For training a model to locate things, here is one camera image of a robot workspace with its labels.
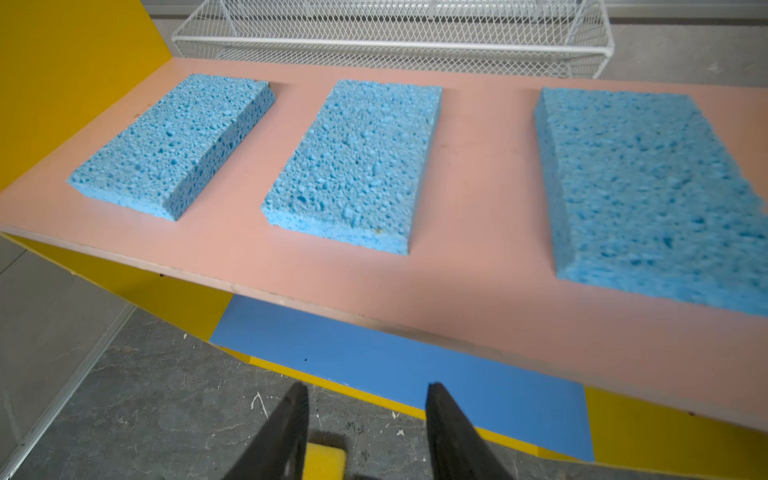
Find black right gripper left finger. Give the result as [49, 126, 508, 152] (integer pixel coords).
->
[223, 381, 309, 480]

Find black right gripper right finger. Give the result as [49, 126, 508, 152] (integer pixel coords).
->
[425, 382, 514, 480]

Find blue sponge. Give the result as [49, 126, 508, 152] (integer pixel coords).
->
[67, 74, 276, 221]
[261, 80, 443, 255]

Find yellow sponge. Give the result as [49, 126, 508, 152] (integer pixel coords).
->
[302, 443, 347, 480]

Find yellow shelf unit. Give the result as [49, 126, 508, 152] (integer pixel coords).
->
[1, 1, 767, 479]

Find white wire mesh basket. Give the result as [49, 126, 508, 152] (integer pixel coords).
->
[172, 0, 615, 79]

